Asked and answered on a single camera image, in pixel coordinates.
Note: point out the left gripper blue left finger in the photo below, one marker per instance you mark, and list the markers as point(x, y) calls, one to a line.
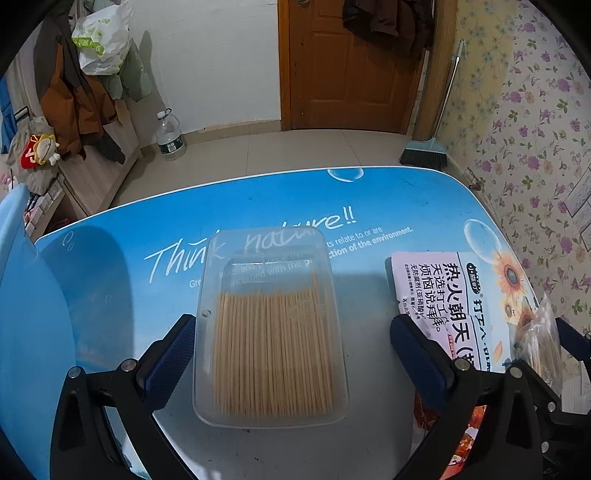
point(164, 362)

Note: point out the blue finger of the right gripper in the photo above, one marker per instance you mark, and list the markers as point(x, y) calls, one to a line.
point(572, 341)
point(477, 433)

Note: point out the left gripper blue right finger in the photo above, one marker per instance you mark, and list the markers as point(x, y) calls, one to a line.
point(425, 361)

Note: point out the cotton swab bag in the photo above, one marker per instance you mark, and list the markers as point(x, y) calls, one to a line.
point(536, 341)

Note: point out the clear toothpick box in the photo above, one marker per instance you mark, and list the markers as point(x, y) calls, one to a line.
point(268, 347)

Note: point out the crayfish snack packet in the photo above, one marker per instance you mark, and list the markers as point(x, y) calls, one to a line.
point(465, 301)

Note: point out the light blue plastic basin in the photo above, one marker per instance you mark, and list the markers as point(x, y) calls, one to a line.
point(36, 340)

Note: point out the cluttered side shelf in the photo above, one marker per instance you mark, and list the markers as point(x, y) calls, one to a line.
point(53, 210)

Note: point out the beige wardrobe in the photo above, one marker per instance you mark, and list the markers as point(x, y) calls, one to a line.
point(90, 182)

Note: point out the large water bottle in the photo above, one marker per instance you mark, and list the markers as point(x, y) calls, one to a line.
point(169, 137)

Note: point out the brown orange hanging jacket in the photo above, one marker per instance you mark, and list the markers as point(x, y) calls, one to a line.
point(75, 105)

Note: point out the green hanging garment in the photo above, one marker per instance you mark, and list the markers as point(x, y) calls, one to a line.
point(132, 81)

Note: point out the brown wooden door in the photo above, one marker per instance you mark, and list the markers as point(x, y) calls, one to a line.
point(332, 79)

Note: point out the dark brown hanging coat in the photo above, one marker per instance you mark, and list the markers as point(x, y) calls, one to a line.
point(407, 24)

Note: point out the white green plastic bag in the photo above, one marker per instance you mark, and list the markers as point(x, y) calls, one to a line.
point(103, 39)

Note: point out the blue hanging strap bag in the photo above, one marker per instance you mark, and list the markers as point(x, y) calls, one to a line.
point(8, 122)

